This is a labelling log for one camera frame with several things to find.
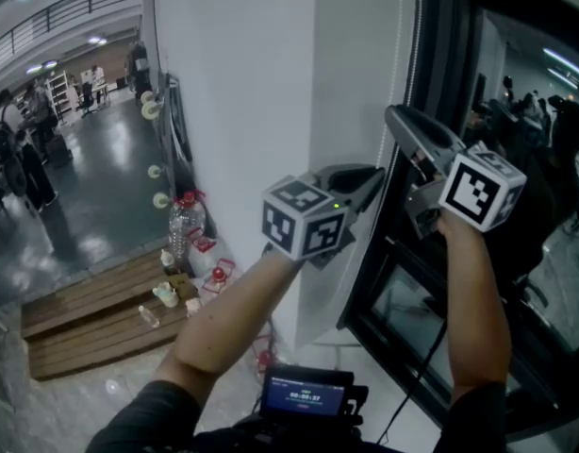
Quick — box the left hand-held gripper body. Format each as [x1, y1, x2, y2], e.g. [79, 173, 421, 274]
[262, 163, 357, 273]

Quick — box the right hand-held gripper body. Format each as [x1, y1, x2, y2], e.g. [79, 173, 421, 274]
[404, 143, 528, 241]

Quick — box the white bead chain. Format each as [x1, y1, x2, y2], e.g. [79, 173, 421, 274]
[375, 0, 406, 172]

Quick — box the person's right forearm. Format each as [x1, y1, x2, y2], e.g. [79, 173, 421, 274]
[433, 214, 513, 406]

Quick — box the person's left forearm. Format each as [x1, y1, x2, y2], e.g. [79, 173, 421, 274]
[155, 247, 306, 387]

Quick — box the black framed window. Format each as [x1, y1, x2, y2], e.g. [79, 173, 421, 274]
[339, 0, 579, 438]

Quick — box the red lidded clear container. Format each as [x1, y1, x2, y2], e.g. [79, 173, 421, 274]
[187, 226, 219, 255]
[201, 259, 238, 297]

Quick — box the white plastic jug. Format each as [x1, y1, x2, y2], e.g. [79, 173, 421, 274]
[189, 246, 230, 278]

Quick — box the large clear water bottle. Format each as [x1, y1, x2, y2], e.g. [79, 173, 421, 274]
[168, 190, 208, 273]

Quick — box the brown cardboard box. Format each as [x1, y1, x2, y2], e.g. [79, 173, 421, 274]
[168, 273, 200, 300]

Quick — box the black wheeled rack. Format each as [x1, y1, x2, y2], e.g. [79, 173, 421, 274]
[137, 69, 195, 211]

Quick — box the small clear plastic bottle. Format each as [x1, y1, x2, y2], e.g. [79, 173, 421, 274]
[137, 304, 162, 329]

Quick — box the black chest screen device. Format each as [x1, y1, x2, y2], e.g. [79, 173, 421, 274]
[258, 364, 370, 428]

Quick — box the wooden slat platform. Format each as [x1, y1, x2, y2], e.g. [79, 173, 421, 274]
[19, 242, 218, 382]

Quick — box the black office chair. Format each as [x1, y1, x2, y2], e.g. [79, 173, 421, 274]
[78, 81, 98, 118]

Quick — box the dark suitcase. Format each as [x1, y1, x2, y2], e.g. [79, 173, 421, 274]
[45, 133, 74, 170]

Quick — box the person's black shirt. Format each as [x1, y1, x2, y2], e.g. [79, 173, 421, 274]
[84, 378, 508, 453]

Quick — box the white shelf unit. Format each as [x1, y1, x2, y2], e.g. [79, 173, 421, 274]
[47, 70, 70, 123]

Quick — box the black metal railing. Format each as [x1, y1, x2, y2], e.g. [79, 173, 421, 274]
[0, 0, 142, 74]

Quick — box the black cable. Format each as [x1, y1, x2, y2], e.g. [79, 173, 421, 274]
[374, 318, 450, 445]

